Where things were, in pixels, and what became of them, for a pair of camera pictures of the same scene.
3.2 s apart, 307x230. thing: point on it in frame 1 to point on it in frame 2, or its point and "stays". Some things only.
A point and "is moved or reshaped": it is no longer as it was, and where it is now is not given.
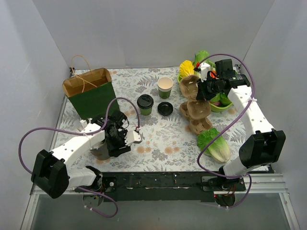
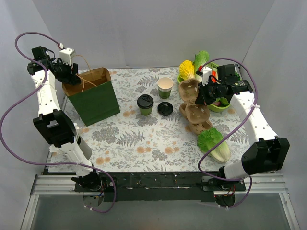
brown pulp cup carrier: (194, 112) is moved or reshaped
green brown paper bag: (90, 94) stays
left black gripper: (116, 145) to (72, 75)
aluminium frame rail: (263, 183) stays
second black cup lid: (165, 108) stays
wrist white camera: (132, 136) to (66, 54)
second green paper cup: (164, 85) stays
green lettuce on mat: (218, 149) stays
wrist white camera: (205, 68) stays
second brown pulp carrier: (197, 112) stays
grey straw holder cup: (101, 153) is moved or reshaped
